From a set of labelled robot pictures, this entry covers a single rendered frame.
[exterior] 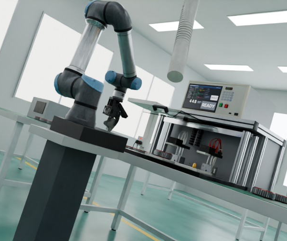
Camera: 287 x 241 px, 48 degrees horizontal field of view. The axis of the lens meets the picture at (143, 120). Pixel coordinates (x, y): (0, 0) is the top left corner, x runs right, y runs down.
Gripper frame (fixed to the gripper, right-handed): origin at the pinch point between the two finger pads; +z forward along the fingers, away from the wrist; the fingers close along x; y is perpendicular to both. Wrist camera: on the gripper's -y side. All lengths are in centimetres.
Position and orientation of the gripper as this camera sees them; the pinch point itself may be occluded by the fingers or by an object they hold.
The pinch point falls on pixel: (110, 130)
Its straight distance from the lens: 200.4
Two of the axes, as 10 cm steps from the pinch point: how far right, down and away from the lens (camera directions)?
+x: 6.7, 1.5, -7.2
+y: -6.7, -2.8, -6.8
